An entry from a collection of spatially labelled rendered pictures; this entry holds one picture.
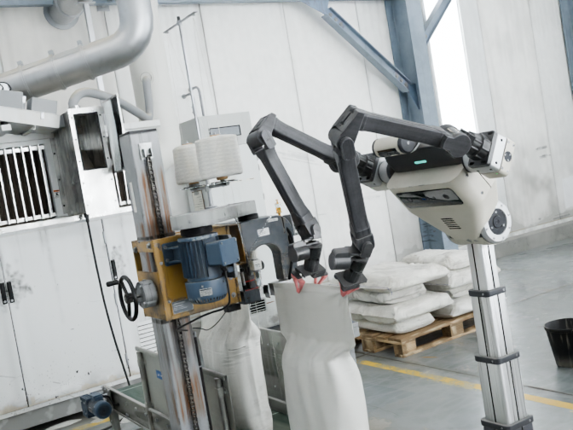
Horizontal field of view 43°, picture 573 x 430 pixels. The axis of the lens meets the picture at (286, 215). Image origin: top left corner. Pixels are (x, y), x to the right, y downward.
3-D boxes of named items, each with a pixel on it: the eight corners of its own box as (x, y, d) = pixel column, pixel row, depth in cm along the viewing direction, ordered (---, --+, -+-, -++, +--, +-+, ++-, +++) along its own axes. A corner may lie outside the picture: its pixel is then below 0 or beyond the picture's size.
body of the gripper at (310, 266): (293, 270, 271) (297, 253, 268) (315, 264, 277) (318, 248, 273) (303, 279, 267) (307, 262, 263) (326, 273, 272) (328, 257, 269)
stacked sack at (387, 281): (454, 276, 576) (451, 258, 576) (390, 295, 542) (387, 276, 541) (418, 275, 613) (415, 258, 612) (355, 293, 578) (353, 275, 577)
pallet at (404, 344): (507, 319, 612) (504, 302, 611) (404, 358, 546) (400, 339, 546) (437, 312, 681) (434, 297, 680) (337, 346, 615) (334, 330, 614)
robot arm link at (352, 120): (350, 108, 209) (338, 97, 218) (336, 152, 214) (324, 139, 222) (475, 136, 227) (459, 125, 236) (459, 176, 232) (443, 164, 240)
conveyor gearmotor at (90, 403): (122, 416, 421) (117, 392, 420) (96, 425, 414) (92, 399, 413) (106, 407, 447) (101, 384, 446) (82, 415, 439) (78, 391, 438)
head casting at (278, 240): (300, 276, 307) (289, 206, 306) (251, 289, 295) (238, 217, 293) (265, 274, 333) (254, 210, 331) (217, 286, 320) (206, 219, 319)
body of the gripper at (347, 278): (332, 276, 247) (338, 262, 242) (356, 270, 252) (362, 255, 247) (342, 290, 243) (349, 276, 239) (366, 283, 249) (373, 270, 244)
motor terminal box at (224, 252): (242, 267, 267) (237, 236, 266) (225, 273, 258) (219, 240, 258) (225, 269, 271) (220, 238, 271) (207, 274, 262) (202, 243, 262)
